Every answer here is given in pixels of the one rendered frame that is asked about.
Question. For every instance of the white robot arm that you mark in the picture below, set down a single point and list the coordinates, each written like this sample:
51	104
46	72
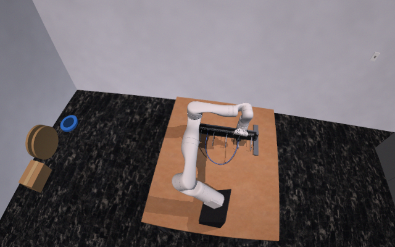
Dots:
186	182

